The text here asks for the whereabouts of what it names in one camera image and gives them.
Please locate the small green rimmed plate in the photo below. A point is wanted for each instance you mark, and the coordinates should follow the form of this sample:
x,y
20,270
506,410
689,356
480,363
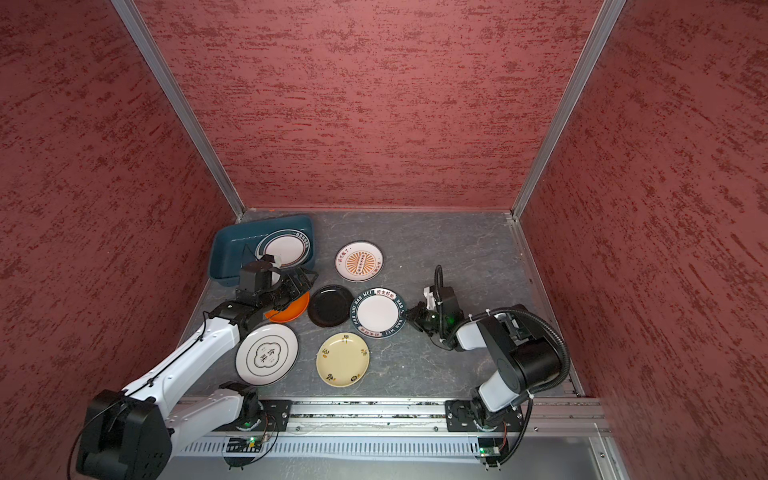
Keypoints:
x,y
288,247

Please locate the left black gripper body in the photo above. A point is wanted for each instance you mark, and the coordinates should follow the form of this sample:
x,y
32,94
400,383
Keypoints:
x,y
271,299

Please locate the teal plastic bin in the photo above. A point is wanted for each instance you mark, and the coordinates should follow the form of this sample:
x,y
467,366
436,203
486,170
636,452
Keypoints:
x,y
235,246

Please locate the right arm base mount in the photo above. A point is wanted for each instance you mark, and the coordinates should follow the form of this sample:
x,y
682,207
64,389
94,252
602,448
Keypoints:
x,y
469,416

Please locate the circuit board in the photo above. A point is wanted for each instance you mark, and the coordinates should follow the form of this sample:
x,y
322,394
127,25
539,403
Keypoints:
x,y
243,446
488,447

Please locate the white plate black flower outline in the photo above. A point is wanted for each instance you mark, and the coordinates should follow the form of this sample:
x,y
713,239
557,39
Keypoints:
x,y
267,354

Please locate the left circuit board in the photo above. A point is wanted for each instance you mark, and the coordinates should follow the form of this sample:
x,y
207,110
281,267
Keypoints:
x,y
243,446

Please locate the right circuit board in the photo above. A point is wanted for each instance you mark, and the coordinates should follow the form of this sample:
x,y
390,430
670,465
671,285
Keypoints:
x,y
488,447

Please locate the right aluminium corner post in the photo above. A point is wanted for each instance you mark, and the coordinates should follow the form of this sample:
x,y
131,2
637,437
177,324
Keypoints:
x,y
599,34

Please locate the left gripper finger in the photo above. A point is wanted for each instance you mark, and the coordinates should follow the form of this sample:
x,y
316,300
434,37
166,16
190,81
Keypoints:
x,y
287,296
303,278

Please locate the orange sunburst pattern plate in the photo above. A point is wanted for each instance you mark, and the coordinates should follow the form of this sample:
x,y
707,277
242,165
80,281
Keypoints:
x,y
359,261

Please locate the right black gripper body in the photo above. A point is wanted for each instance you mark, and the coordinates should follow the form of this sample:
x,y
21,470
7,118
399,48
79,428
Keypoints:
x,y
433,320

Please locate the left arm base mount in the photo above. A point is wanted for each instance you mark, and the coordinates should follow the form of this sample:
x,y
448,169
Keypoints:
x,y
264,416

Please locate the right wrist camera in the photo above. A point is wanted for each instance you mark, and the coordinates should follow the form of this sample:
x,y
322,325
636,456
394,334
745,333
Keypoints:
x,y
430,298

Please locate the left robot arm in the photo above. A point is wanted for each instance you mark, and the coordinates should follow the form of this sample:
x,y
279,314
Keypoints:
x,y
133,433

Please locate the left aluminium corner post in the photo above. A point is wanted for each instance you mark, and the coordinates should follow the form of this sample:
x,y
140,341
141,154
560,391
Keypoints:
x,y
137,28

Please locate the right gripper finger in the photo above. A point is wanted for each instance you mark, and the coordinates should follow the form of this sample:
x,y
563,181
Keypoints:
x,y
417,323
417,312

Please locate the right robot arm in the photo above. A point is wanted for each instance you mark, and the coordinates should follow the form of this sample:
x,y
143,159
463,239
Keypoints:
x,y
529,355

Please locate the pale yellow plate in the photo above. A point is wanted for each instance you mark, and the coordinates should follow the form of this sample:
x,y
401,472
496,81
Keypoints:
x,y
342,360

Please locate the green lettered rim plate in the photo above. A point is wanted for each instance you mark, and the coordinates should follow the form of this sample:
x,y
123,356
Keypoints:
x,y
378,313

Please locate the aluminium corner post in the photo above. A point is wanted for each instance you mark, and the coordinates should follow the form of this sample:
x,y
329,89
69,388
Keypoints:
x,y
137,28
599,34

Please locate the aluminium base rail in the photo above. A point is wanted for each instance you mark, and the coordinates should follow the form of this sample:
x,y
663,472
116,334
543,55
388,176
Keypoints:
x,y
359,416

